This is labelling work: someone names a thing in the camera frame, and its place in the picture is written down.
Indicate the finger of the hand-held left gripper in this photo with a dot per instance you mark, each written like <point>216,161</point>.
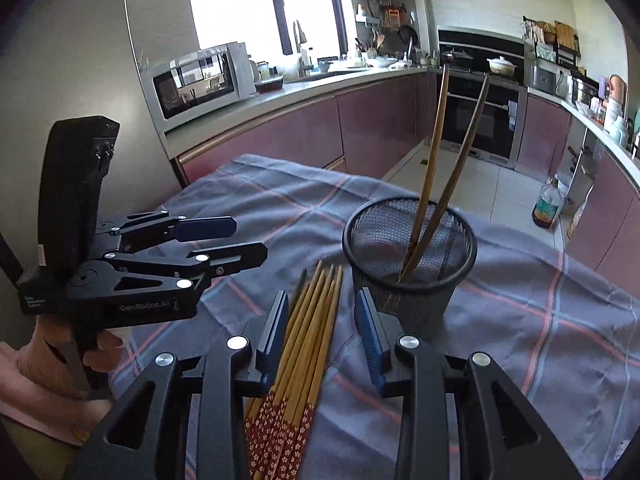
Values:
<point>235,256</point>
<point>205,229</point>

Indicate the kitchen window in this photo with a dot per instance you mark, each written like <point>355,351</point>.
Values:
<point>235,0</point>

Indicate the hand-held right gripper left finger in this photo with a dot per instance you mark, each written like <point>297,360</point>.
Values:
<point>272,345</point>

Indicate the black frying pan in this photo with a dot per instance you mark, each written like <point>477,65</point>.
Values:
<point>407,35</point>

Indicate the metal kitchen faucet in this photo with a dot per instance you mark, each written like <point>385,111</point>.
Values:
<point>298,35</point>

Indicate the steel pot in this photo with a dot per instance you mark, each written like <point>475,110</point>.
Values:
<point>584,91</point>

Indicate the white bowl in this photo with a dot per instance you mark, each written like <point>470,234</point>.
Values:
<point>385,61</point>

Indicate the person's left forearm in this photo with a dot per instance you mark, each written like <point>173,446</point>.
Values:
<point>20,402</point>

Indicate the pink base cabinets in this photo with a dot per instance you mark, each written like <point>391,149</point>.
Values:
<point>615,210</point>
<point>300,130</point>

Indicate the person's left hand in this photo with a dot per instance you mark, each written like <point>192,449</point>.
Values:
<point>107,352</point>

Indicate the pink thermos jug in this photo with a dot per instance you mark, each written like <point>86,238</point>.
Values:
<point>617,89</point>

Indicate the silver microwave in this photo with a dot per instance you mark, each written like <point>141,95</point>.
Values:
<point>200,82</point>

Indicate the black mesh holder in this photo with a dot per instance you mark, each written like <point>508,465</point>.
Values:
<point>415,300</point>

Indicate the black pot with glass lid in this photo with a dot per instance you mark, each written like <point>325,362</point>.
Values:
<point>456,57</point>

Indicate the black built-in oven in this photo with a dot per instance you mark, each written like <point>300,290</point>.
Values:
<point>480,115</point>

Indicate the long dark wooden chopstick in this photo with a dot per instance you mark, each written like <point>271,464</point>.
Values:
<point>462,160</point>
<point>434,150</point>

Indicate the white casserole pot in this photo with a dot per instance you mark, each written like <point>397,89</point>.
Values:
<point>501,67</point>

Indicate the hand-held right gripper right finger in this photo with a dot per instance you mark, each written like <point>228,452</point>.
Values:
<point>369,340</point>

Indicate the bunch of chopsticks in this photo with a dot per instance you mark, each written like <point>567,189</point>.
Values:
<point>300,340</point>

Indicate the grey checked tablecloth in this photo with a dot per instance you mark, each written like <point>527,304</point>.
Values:
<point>500,360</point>

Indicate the black wall rack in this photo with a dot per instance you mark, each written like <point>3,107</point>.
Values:
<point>555,40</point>

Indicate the cooking oil bottle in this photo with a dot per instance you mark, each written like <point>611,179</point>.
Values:
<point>547,205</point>

